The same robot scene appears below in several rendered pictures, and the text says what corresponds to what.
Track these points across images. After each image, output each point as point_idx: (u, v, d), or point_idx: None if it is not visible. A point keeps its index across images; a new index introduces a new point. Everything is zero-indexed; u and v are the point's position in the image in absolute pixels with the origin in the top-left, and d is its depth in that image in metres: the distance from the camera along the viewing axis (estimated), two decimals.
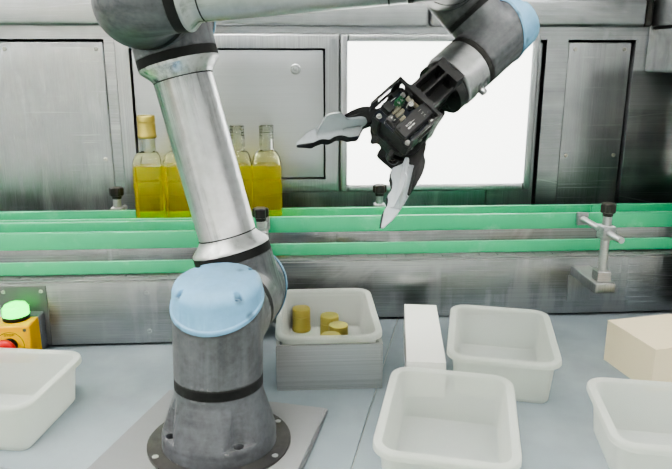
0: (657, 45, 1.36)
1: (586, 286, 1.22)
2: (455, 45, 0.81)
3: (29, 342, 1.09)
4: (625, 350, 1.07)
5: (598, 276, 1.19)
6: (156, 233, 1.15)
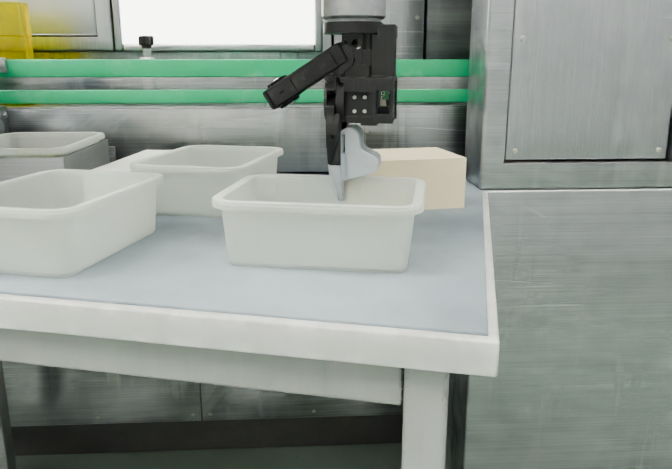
0: None
1: None
2: None
3: None
4: None
5: None
6: None
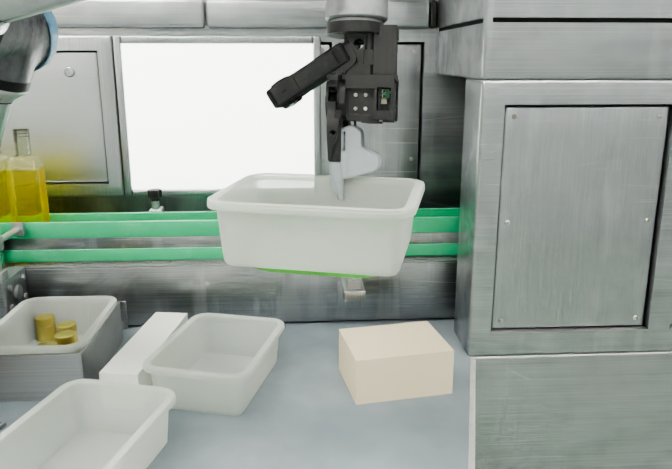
0: (439, 47, 1.33)
1: (342, 293, 1.20)
2: None
3: None
4: (345, 360, 1.04)
5: (348, 283, 1.17)
6: None
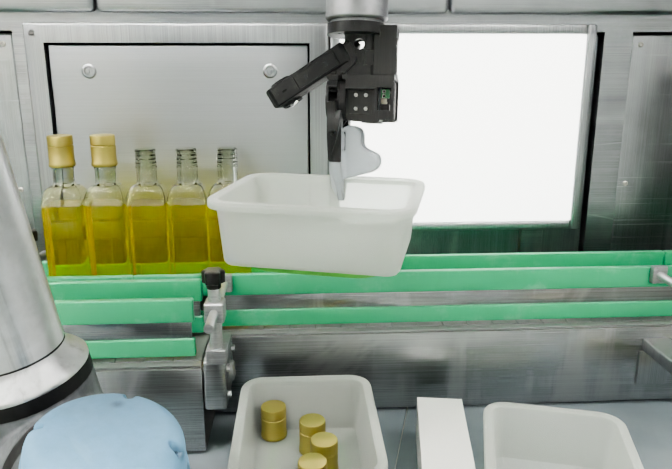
0: None
1: (670, 372, 0.88)
2: None
3: None
4: None
5: None
6: (65, 305, 0.81)
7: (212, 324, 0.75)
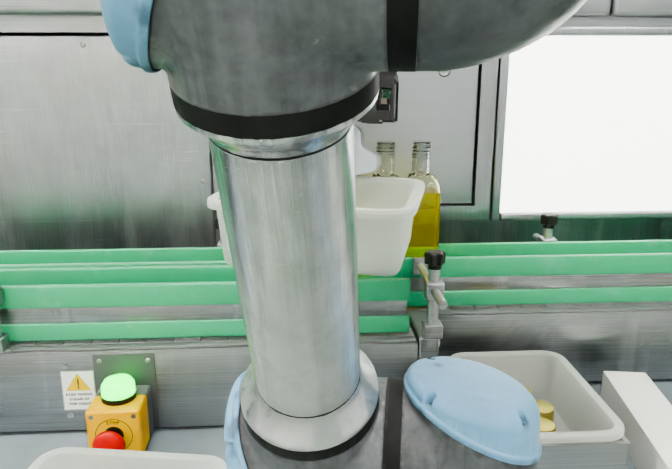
0: None
1: None
2: None
3: (139, 431, 0.83)
4: None
5: None
6: None
7: (445, 300, 0.83)
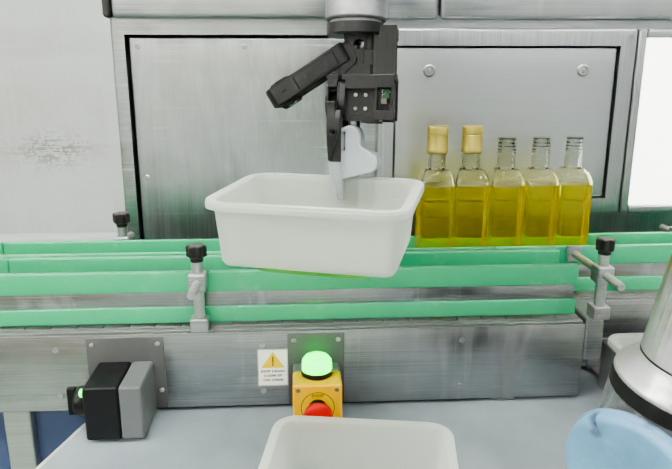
0: None
1: None
2: None
3: (341, 403, 0.90)
4: None
5: None
6: (475, 269, 0.95)
7: (623, 283, 0.90)
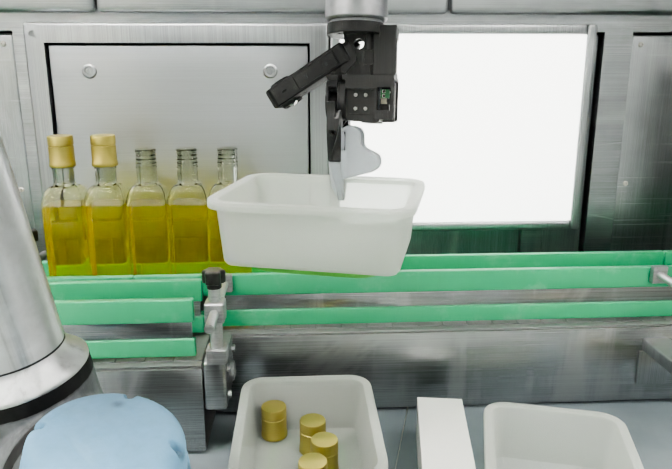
0: None
1: (670, 372, 0.88)
2: None
3: None
4: None
5: None
6: (65, 305, 0.81)
7: (212, 324, 0.76)
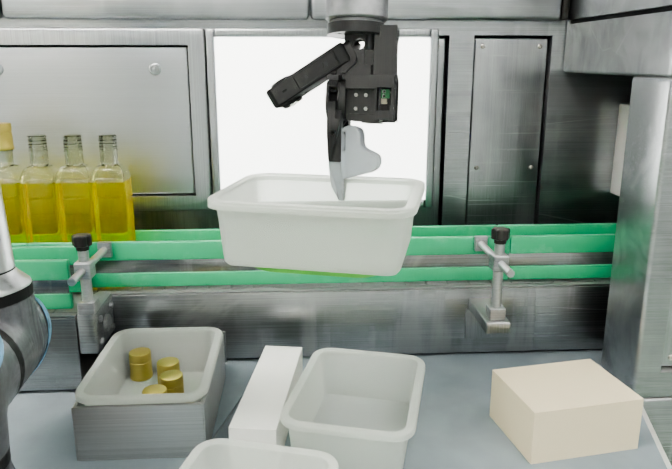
0: (574, 41, 1.18)
1: (480, 324, 1.04)
2: None
3: None
4: (508, 408, 0.89)
5: (490, 314, 1.01)
6: None
7: (75, 278, 0.91)
